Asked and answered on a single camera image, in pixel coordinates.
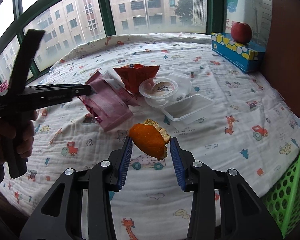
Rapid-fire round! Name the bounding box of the orange peel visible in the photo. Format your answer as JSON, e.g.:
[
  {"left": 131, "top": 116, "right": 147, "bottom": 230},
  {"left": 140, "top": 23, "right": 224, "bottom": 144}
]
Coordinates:
[{"left": 129, "top": 119, "right": 171, "bottom": 160}]

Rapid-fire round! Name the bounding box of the clear rectangular plastic container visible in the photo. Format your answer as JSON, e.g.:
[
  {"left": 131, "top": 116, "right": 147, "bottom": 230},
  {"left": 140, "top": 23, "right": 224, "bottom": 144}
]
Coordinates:
[{"left": 162, "top": 94, "right": 215, "bottom": 129}]

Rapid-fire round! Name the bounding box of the round plastic lidded cup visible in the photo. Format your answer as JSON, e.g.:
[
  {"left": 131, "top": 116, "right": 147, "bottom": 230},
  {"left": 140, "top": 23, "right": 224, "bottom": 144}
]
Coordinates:
[{"left": 139, "top": 77, "right": 179, "bottom": 108}]

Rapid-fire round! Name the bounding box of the pink snack wrapper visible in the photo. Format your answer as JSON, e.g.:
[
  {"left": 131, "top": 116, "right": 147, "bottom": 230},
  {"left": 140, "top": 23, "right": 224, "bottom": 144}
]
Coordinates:
[{"left": 79, "top": 71, "right": 139, "bottom": 132}]

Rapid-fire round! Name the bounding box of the orange red snack wrapper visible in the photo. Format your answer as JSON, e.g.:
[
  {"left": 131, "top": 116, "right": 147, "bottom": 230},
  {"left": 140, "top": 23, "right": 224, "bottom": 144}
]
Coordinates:
[{"left": 114, "top": 64, "right": 160, "bottom": 93}]

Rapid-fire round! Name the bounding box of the person left hand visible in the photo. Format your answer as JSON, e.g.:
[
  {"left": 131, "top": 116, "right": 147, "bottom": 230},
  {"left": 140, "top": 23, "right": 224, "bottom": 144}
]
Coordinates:
[{"left": 0, "top": 110, "right": 38, "bottom": 165}]

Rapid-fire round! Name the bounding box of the cartoon print bed blanket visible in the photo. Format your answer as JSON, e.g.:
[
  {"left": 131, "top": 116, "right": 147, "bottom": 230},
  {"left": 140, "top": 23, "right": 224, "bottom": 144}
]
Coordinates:
[{"left": 0, "top": 34, "right": 300, "bottom": 239}]

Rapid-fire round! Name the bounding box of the blue yellow tissue box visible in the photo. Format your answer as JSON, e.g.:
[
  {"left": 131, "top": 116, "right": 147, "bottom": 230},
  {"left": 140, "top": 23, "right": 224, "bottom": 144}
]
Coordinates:
[{"left": 211, "top": 33, "right": 265, "bottom": 74}]

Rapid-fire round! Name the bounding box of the red apple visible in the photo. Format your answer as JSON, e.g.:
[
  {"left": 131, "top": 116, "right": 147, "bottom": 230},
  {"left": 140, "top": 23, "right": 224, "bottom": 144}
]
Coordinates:
[{"left": 231, "top": 22, "right": 252, "bottom": 44}]

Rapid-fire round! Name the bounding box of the green plastic waste basket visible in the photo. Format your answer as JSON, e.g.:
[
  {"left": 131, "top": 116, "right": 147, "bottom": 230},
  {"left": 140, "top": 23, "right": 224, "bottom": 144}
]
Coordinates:
[{"left": 262, "top": 154, "right": 300, "bottom": 238}]

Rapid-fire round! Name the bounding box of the brown wooden wardrobe panel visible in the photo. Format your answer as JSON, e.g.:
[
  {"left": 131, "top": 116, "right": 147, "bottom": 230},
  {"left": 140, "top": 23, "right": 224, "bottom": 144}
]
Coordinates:
[{"left": 263, "top": 0, "right": 300, "bottom": 118}]

